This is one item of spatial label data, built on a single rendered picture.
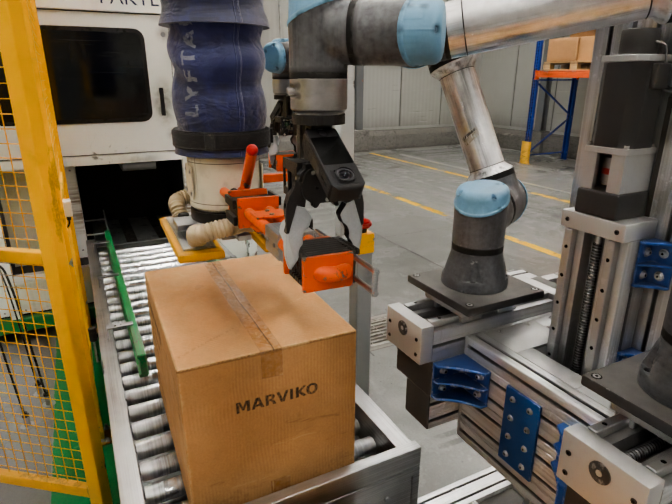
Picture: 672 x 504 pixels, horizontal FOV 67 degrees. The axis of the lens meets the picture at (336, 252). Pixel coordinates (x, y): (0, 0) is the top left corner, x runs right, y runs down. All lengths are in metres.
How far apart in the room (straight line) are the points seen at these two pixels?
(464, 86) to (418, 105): 10.64
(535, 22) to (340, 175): 0.33
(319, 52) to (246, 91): 0.53
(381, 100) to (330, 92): 10.72
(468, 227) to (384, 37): 0.60
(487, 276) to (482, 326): 0.12
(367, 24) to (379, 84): 10.69
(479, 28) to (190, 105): 0.65
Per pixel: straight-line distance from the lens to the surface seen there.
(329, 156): 0.64
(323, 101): 0.66
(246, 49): 1.18
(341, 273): 0.67
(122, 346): 2.10
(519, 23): 0.76
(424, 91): 11.99
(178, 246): 1.18
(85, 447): 1.99
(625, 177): 1.02
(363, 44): 0.65
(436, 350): 1.15
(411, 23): 0.63
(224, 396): 1.13
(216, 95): 1.16
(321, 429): 1.27
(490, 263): 1.17
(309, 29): 0.66
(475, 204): 1.13
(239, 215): 0.99
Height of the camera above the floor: 1.49
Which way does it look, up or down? 19 degrees down
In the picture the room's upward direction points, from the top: straight up
